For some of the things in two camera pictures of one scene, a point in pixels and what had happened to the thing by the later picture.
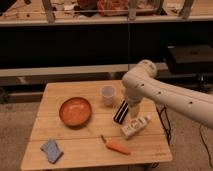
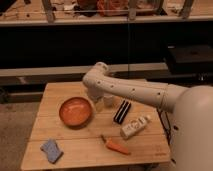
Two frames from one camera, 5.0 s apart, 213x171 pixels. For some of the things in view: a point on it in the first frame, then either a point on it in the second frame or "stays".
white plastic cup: x=108 y=93 stays
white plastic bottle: x=132 y=127 stays
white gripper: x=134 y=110 to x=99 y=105
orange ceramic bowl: x=75 y=111 stays
